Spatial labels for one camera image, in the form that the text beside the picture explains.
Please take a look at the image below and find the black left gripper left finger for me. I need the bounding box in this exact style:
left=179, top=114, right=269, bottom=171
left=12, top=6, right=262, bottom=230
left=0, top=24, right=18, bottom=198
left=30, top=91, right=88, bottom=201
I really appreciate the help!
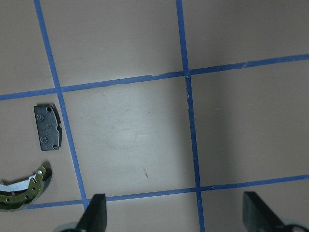
left=76, top=194, right=107, bottom=232

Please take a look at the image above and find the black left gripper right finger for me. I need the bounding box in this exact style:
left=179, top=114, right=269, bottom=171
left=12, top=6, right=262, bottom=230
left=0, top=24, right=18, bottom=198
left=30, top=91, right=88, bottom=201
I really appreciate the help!
left=242, top=191, right=285, bottom=232

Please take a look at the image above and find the olive brake shoe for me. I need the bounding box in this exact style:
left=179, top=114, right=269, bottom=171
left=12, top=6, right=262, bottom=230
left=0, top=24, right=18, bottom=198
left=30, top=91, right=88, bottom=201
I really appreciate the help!
left=0, top=161, right=53, bottom=212

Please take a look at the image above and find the dark grey brake pad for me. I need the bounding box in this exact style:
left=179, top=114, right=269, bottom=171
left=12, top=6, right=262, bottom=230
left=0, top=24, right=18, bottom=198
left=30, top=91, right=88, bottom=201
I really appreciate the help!
left=33, top=104, right=62, bottom=151

